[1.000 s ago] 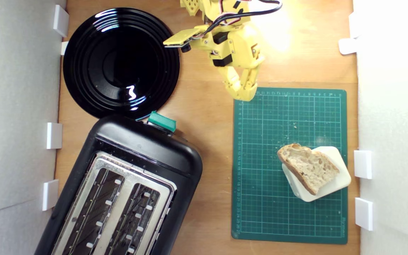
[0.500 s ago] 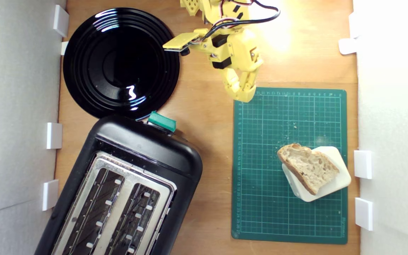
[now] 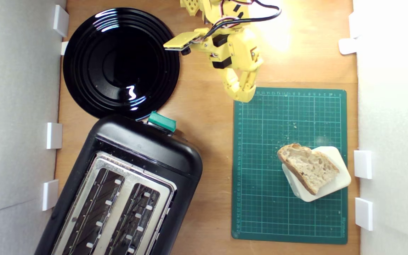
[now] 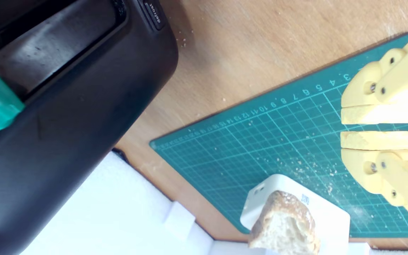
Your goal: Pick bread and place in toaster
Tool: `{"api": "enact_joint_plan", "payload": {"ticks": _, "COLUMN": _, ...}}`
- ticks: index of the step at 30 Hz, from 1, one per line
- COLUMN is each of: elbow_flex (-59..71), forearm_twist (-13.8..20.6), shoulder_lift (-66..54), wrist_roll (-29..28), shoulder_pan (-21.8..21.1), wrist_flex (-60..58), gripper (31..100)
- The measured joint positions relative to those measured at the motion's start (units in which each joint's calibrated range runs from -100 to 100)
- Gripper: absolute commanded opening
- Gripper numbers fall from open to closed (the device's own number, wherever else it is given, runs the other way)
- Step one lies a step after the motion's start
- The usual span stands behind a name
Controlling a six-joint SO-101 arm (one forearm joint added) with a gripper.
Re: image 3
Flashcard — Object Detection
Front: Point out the brown bread slice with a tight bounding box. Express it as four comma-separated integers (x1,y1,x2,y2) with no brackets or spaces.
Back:
277,143,340,196

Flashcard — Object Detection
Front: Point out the green toaster lever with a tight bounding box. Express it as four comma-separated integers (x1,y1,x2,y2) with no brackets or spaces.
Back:
147,111,177,132

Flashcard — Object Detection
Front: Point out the black two-slot toaster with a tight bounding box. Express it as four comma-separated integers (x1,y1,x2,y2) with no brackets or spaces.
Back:
34,114,203,255

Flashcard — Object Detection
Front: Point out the green cutting mat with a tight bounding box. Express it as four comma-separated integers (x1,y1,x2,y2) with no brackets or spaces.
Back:
231,87,348,245

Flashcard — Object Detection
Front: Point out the black round plate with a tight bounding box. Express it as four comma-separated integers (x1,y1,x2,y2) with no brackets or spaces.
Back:
63,8,180,120

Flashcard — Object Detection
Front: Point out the white rounded block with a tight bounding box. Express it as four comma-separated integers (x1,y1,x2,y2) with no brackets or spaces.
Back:
282,146,352,203

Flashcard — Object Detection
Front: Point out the black and red cable bundle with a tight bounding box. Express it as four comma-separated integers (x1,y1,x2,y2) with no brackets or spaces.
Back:
190,0,282,43

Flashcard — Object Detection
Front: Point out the yellow wrist camera mount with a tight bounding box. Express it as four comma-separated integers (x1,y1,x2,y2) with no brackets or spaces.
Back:
163,31,203,56

